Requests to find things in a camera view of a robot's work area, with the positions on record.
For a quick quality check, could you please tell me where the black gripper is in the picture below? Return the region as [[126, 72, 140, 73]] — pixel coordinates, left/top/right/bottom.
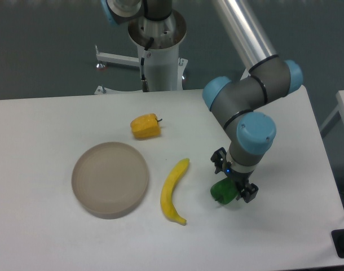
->
[[210, 147, 258, 203]]

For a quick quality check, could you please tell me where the green toy pepper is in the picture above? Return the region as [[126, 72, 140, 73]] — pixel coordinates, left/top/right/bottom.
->
[[210, 178, 239, 205]]

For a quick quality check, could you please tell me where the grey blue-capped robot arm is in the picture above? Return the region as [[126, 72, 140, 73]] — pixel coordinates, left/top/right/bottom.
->
[[101, 1, 303, 204]]

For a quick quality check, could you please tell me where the yellow toy pepper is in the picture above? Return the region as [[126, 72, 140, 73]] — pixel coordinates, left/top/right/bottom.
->
[[130, 113, 161, 139]]

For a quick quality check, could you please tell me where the yellow toy banana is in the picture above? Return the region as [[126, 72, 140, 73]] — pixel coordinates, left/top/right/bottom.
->
[[160, 158, 189, 226]]

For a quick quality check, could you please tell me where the beige round plate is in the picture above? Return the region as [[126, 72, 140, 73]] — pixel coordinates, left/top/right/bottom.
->
[[71, 142, 149, 219]]

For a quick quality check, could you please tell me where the white side table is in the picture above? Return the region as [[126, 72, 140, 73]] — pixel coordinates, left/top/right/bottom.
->
[[319, 90, 344, 138]]

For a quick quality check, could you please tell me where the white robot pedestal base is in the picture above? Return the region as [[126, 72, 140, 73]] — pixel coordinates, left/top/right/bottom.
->
[[95, 10, 188, 92]]

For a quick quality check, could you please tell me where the black cable on pedestal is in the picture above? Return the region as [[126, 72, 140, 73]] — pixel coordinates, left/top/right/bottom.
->
[[140, 37, 155, 93]]

